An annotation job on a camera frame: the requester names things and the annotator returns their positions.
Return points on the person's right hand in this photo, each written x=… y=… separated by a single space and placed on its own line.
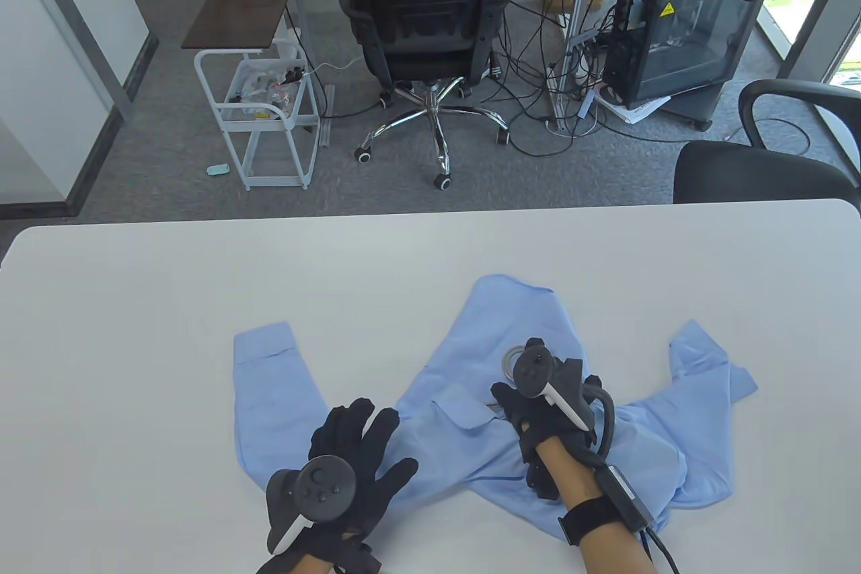
x=538 y=426

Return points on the person's left hand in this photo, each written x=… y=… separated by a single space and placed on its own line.
x=373 y=453

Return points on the gray plastic hanger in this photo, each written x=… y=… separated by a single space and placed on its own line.
x=509 y=359

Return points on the light blue long-sleeve shirt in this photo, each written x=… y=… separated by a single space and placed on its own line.
x=498 y=311

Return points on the person's left forearm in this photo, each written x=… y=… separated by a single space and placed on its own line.
x=306 y=565

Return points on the person's right forearm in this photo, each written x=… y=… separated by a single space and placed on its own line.
x=572 y=473

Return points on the black handheld controller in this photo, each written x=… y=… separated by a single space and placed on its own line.
x=535 y=372
x=326 y=483

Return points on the white rolling cart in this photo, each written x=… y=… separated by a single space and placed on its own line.
x=276 y=182

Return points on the small teal object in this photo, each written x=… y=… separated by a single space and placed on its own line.
x=217 y=170

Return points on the black armchair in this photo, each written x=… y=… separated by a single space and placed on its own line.
x=753 y=173

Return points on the white papers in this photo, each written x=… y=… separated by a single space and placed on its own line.
x=639 y=110

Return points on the aluminium profile bar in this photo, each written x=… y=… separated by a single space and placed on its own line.
x=327 y=116

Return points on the black computer stand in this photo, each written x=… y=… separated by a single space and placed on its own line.
x=699 y=106

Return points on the clear storage bin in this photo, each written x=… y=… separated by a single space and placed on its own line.
x=255 y=89

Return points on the black computer tower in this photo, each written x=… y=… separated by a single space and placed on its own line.
x=679 y=29

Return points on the dark wooden side table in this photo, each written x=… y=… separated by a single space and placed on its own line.
x=235 y=15

